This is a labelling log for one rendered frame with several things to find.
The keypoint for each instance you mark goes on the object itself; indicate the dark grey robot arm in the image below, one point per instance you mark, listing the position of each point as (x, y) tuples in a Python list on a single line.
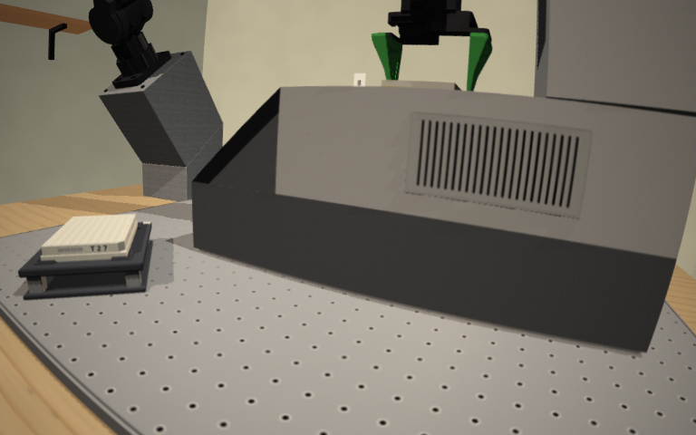
[(114, 20)]

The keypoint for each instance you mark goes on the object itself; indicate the cream well plate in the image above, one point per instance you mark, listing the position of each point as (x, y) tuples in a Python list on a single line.
[(422, 84)]

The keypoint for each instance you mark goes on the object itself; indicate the white well pcr plate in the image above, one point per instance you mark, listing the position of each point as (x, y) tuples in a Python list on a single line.
[(91, 238)]

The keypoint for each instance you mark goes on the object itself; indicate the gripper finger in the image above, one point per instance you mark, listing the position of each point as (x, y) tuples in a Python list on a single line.
[(480, 48), (389, 51)]

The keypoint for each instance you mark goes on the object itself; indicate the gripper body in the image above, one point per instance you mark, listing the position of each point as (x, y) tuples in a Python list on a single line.
[(413, 26)]

